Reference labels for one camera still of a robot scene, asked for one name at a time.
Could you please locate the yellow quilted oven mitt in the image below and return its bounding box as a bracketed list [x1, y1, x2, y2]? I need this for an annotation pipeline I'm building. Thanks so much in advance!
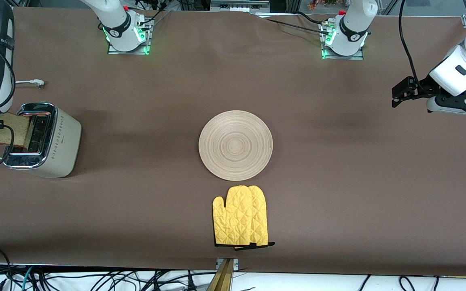
[212, 185, 258, 248]
[247, 185, 276, 250]

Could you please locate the small metal table bracket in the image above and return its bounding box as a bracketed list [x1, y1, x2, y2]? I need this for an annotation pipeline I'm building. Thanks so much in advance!
[216, 258, 239, 270]

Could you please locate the slice of brown bread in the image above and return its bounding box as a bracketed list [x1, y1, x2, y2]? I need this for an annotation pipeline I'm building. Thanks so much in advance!
[0, 113, 32, 147]

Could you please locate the brass coloured bar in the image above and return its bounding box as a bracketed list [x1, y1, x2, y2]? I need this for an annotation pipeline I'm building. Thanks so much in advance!
[206, 259, 234, 291]

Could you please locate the black cable to arm base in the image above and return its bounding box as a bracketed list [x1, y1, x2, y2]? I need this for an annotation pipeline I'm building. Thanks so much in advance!
[257, 11, 330, 35]

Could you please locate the white toaster power cable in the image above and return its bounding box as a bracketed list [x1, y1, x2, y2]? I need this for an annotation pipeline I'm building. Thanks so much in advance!
[0, 79, 45, 160]

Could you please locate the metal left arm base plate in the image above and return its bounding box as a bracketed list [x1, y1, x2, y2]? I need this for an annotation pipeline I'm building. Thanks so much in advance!
[321, 22, 365, 60]

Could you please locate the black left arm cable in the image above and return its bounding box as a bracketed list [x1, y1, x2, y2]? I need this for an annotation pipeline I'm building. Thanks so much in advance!
[398, 0, 423, 88]

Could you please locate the cream and chrome toaster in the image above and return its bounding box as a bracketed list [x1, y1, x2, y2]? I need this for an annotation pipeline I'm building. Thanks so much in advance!
[2, 102, 82, 178]

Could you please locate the teal cable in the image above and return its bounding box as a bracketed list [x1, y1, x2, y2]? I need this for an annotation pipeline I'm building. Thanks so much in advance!
[19, 266, 36, 291]

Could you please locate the round wooden plate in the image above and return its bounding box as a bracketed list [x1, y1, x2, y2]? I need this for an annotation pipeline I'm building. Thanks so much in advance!
[199, 110, 274, 181]

